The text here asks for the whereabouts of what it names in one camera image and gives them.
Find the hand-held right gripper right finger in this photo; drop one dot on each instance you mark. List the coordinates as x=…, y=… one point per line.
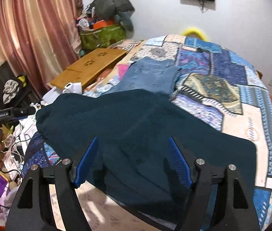
x=179, y=163

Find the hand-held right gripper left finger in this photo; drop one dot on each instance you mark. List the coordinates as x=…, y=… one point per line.
x=87, y=161

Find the dark navy pants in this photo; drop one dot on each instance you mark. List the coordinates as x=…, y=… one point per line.
x=138, y=125

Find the grey crumpled cloth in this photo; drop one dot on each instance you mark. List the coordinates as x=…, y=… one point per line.
x=11, y=90

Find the white paper bag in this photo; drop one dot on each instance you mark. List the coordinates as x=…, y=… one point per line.
x=74, y=87

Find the blue denim jeans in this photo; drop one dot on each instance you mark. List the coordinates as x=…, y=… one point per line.
x=148, y=77

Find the wooden lap desk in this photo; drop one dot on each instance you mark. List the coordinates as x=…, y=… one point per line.
x=90, y=65

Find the striped pink curtain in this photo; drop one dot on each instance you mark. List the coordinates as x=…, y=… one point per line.
x=29, y=28

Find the patchwork quilt bed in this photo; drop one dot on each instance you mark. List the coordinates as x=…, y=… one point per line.
x=222, y=77

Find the pink cloth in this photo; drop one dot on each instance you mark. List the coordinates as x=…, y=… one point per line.
x=123, y=70

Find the striped patterned blanket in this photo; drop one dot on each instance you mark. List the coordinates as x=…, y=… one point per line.
x=128, y=44

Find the green storage bag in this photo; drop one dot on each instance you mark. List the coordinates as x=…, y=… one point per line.
x=102, y=37

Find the yellow foam tube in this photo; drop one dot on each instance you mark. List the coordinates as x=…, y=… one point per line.
x=193, y=30

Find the orange box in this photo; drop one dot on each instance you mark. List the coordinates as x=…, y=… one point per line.
x=101, y=24

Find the grey hanging cloth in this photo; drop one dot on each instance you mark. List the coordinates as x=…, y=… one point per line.
x=126, y=21

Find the pile of dark jackets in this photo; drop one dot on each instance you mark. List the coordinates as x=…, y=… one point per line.
x=111, y=4

